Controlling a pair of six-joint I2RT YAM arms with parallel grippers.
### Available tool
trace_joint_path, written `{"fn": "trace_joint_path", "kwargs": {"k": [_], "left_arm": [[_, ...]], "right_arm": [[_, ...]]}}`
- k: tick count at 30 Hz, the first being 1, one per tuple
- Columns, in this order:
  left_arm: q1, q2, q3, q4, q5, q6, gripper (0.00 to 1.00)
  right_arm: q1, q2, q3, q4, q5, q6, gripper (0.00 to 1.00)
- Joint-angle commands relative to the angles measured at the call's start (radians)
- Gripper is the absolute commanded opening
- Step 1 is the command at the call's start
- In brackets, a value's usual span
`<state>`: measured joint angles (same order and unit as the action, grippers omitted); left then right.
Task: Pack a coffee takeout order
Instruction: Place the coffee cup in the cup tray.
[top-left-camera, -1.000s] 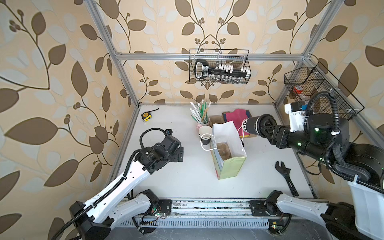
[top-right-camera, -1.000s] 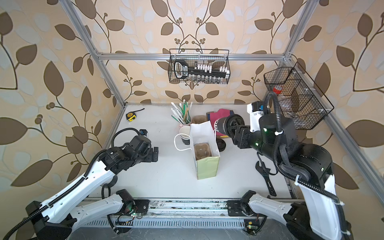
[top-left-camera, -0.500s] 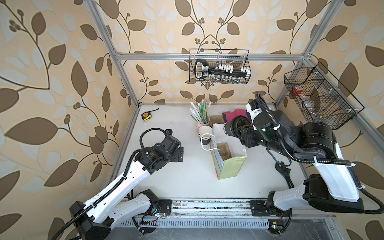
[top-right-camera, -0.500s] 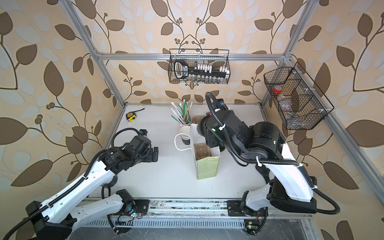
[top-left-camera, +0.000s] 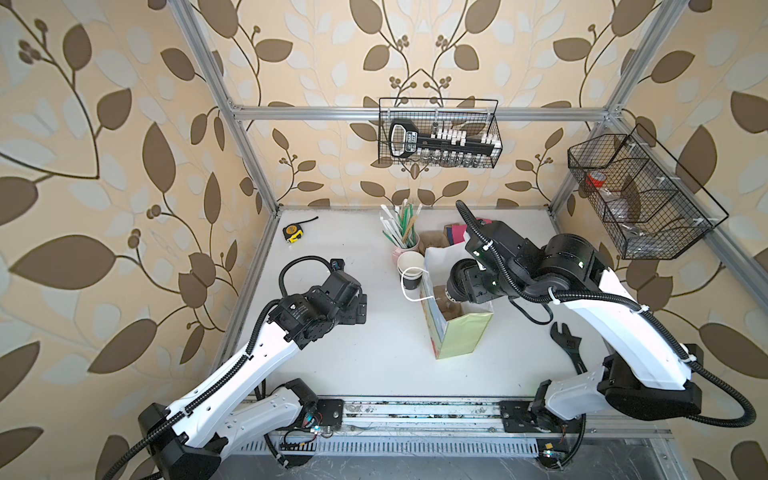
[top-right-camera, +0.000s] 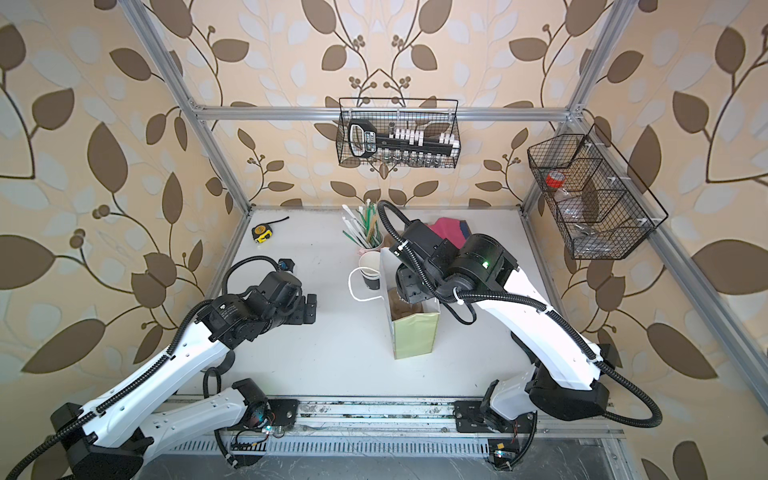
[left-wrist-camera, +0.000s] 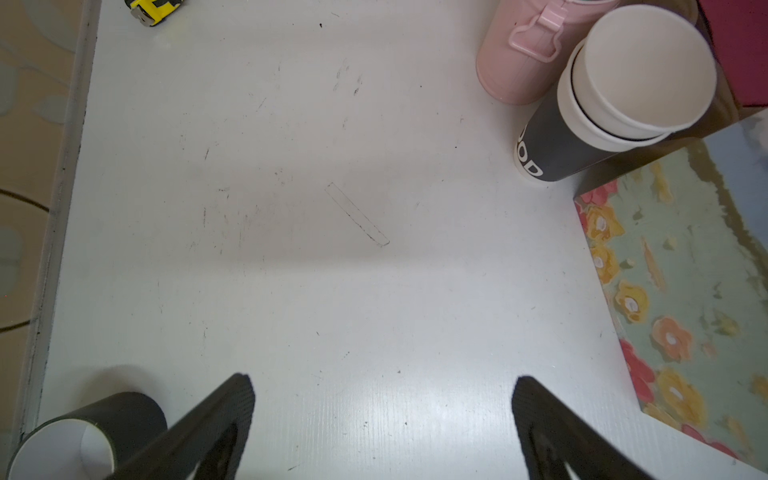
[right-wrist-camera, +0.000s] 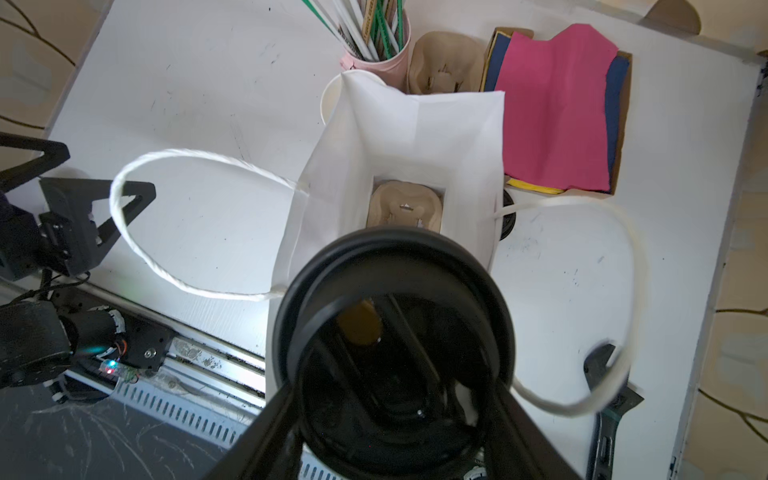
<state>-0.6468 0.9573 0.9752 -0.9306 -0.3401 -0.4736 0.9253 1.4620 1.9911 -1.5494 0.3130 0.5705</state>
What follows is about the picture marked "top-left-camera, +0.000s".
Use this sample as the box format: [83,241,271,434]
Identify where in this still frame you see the black paper cups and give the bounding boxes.
[396,251,425,291]

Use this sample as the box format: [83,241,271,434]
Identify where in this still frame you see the brown pulp cup carrier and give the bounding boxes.
[433,285,463,321]

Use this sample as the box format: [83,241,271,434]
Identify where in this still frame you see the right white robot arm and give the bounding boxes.
[448,217,757,428]

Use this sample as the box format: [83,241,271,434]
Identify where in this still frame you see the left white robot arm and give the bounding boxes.
[102,269,367,479]

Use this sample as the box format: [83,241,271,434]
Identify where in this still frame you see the cardboard tray with napkins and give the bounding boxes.
[443,223,470,245]

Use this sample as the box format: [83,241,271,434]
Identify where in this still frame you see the stacked pulp carriers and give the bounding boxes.
[417,231,450,255]

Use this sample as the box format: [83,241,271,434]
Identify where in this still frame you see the yellow black tape measure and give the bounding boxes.
[282,216,319,244]

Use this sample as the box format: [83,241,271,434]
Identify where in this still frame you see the pink cup with straws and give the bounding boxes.
[379,200,423,263]

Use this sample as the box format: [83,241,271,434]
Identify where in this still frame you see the black tool in basket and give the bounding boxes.
[388,119,419,158]

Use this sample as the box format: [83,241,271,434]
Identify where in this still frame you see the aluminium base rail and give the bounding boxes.
[237,396,671,459]

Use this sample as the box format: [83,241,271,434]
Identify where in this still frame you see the back black wire basket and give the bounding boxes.
[377,96,503,169]

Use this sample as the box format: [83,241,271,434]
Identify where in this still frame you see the side black wire basket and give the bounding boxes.
[568,124,729,260]

